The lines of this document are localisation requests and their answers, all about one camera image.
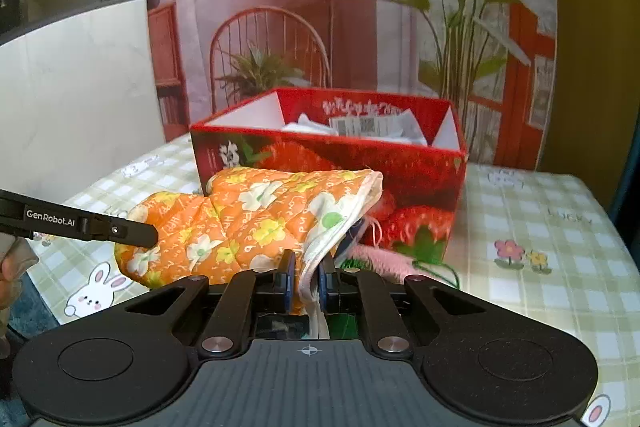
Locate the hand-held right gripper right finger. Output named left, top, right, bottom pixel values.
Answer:
left=319, top=257, right=506, bottom=358

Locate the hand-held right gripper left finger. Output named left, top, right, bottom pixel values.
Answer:
left=122, top=251, right=297, bottom=358

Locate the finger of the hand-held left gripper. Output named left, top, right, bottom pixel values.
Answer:
left=82, top=213, right=160, bottom=250

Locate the orange floral oven mitt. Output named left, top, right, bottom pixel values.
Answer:
left=114, top=168, right=385, bottom=339

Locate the red strawberry print box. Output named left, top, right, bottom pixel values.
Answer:
left=190, top=88, right=470, bottom=265

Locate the person's left hand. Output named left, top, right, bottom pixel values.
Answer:
left=0, top=237, right=40, bottom=308

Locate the white crumpled bag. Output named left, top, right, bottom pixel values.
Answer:
left=280, top=109, right=431, bottom=146

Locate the green checked rabbit tablecloth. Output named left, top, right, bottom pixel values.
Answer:
left=25, top=137, right=640, bottom=427

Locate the printed room scene backdrop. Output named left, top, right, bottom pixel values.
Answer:
left=145, top=0, right=558, bottom=170

